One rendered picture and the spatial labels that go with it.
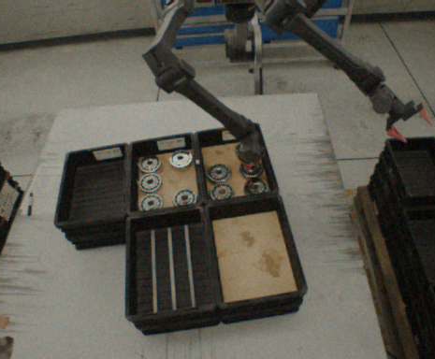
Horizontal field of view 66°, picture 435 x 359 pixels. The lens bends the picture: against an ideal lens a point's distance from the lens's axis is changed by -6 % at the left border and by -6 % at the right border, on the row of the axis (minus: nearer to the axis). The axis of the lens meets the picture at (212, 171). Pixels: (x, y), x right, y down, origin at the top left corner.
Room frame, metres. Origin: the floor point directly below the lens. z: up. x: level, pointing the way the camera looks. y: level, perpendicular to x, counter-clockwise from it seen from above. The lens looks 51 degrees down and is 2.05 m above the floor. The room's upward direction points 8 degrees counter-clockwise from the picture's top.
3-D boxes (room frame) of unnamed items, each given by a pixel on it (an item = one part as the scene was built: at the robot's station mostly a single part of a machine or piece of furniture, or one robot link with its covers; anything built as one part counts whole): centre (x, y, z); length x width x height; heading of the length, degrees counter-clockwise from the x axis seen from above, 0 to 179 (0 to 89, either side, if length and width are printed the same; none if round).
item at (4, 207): (1.32, 1.31, 0.41); 0.31 x 0.02 x 0.16; 174
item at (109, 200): (0.94, 0.51, 0.87); 0.40 x 0.30 x 0.11; 1
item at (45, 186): (1.13, 0.86, 0.70); 0.33 x 0.23 x 0.01; 174
